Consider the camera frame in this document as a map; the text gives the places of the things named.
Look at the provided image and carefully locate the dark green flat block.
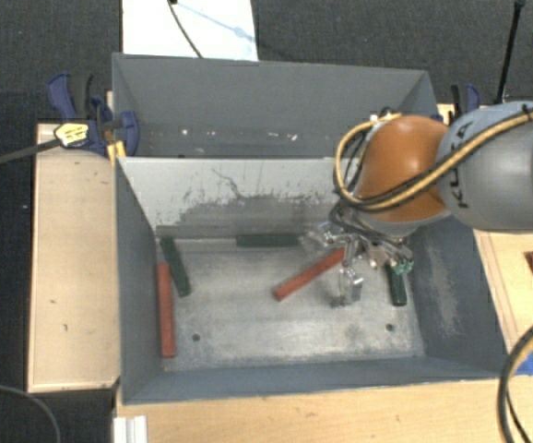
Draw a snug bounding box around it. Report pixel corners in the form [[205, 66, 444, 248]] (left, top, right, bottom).
[[385, 263, 409, 307], [159, 236, 193, 298], [235, 233, 301, 248]]

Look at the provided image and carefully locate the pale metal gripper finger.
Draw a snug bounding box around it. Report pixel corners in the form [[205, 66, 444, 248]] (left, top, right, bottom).
[[330, 265, 349, 308], [348, 272, 365, 304]]

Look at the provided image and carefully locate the pale wood board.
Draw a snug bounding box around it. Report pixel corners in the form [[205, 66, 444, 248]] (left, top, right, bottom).
[[27, 122, 123, 393]]

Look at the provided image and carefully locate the grey metal bin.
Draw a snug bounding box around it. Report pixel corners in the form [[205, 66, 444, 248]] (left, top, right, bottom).
[[111, 52, 510, 406]]

